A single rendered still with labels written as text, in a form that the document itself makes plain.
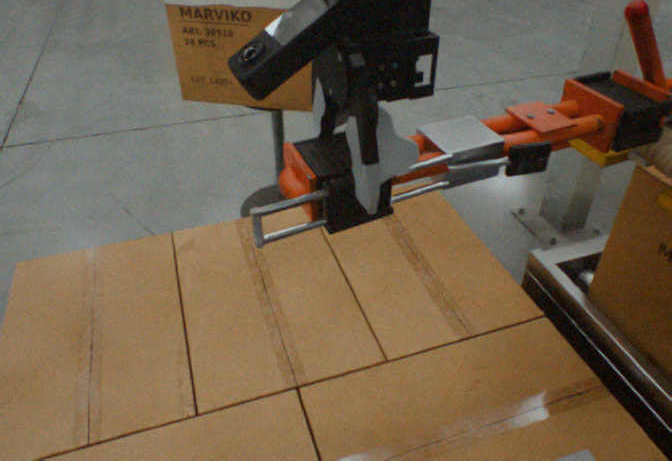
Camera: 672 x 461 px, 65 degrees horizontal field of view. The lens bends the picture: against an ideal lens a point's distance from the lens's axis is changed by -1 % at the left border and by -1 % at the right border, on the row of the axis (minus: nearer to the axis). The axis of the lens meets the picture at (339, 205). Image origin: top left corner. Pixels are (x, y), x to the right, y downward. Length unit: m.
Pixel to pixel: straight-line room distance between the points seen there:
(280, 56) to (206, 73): 1.62
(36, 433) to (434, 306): 0.86
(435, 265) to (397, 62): 1.00
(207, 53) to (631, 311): 1.51
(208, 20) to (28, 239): 1.30
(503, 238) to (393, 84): 2.00
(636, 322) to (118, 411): 1.06
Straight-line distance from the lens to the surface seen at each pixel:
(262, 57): 0.42
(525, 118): 0.62
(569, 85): 0.69
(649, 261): 1.20
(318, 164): 0.49
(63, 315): 1.42
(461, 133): 0.57
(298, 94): 1.93
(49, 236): 2.65
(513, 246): 2.40
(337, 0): 0.42
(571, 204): 2.42
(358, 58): 0.42
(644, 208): 1.17
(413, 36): 0.45
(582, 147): 0.87
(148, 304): 1.37
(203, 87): 2.06
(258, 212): 0.44
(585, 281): 1.49
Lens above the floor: 1.48
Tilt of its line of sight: 36 degrees down
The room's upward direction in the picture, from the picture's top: straight up
